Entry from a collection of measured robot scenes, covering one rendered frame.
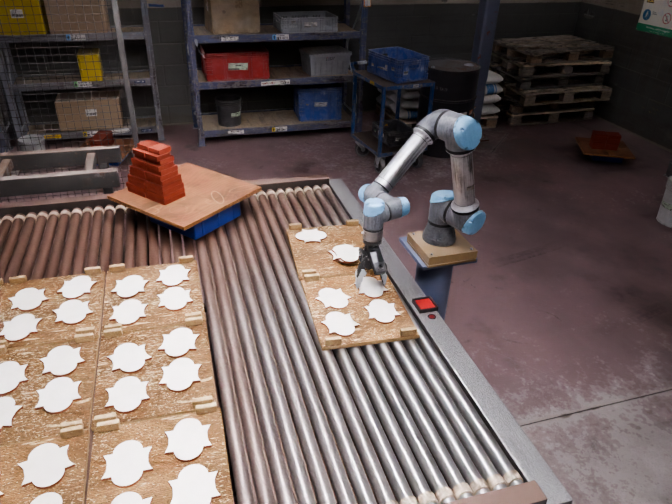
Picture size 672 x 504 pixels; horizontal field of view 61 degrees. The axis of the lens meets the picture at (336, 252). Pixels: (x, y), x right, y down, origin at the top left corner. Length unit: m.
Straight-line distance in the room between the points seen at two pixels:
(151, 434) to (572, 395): 2.33
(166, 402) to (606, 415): 2.31
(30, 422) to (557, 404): 2.48
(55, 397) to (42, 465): 0.25
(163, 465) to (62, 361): 0.56
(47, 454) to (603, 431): 2.52
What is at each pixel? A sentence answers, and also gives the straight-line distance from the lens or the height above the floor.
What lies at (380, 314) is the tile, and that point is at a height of 0.94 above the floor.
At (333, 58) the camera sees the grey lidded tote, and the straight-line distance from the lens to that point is 6.41.
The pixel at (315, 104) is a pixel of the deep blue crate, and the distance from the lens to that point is 6.49.
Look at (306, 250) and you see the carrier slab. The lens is 2.45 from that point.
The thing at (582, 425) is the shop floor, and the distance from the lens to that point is 3.25.
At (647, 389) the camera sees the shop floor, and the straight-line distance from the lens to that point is 3.62.
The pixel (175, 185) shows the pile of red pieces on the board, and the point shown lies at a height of 1.11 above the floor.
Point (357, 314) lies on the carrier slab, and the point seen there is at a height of 0.94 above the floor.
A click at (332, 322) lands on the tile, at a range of 2.03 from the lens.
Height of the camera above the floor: 2.21
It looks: 31 degrees down
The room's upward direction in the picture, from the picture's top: 2 degrees clockwise
